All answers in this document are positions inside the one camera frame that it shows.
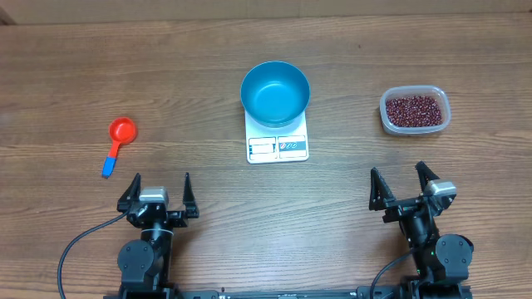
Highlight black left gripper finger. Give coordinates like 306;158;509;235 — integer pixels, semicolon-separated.
182;173;200;218
116;173;141;213

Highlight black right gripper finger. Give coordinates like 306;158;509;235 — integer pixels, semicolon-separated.
415;161;440;191
369;168;396;211

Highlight red scoop with blue handle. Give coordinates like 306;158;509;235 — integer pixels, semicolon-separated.
101;117;138;179

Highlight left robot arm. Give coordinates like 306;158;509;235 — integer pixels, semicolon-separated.
117;174;200;298

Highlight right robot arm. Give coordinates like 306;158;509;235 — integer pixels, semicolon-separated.
367;161;474;298

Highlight white digital kitchen scale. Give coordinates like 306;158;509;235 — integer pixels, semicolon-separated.
244;112;309;164

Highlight blue metal bowl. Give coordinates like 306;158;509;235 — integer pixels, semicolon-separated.
240;61;311;127

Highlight red beans in container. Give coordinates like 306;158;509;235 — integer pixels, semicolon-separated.
386;96;443;127

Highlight clear plastic food container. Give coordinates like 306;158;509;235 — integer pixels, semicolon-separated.
379;85;452;135

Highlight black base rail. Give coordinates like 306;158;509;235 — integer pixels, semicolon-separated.
104;286;473;299

